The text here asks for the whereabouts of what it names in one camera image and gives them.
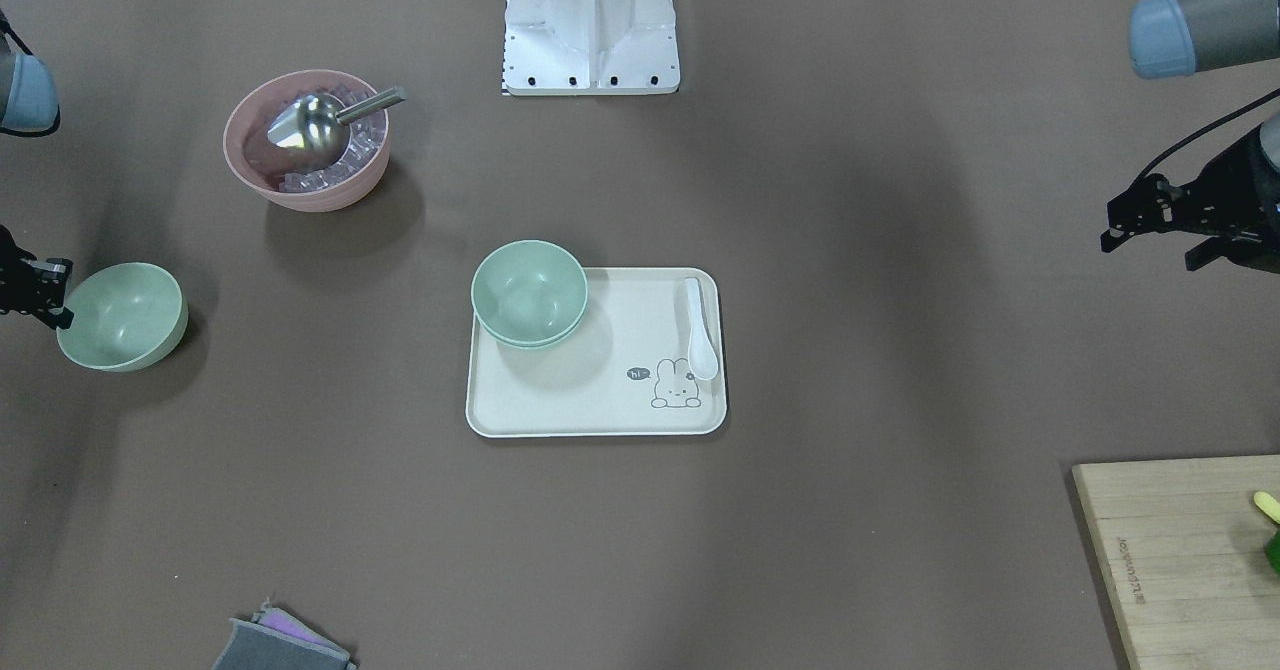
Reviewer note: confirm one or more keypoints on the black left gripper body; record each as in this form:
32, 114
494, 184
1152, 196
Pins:
1236, 182

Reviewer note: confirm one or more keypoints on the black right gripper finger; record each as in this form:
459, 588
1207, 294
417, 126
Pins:
50, 279

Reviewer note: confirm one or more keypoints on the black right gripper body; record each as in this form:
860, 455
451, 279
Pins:
30, 288

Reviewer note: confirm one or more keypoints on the green bowl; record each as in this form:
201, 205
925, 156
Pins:
125, 317
527, 344
529, 288

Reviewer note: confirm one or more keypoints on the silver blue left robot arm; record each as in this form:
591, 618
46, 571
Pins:
1176, 38

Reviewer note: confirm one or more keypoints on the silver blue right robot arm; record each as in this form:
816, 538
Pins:
30, 108

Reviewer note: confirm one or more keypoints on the pink bowl with ice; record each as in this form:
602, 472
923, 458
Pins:
351, 176

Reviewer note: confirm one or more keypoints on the yellow lemon slice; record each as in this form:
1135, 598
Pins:
1268, 505

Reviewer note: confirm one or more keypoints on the metal ice scoop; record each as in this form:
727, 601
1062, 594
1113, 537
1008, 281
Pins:
313, 131

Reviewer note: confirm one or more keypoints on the wooden cutting board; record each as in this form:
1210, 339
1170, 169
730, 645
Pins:
1180, 547

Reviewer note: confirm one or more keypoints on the green lime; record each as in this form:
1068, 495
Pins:
1271, 550

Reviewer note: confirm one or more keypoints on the grey folded cloth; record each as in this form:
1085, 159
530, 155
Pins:
273, 638

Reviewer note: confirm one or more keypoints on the green bowl on tray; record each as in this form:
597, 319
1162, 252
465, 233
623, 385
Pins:
527, 344

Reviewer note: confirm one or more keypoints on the white ceramic spoon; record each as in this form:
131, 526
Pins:
701, 354

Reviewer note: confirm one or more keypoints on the cream rectangular tray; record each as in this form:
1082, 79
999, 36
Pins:
624, 371

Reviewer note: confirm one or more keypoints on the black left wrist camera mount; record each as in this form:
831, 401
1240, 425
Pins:
1151, 204

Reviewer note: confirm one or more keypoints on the white camera pole base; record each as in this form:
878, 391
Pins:
590, 48

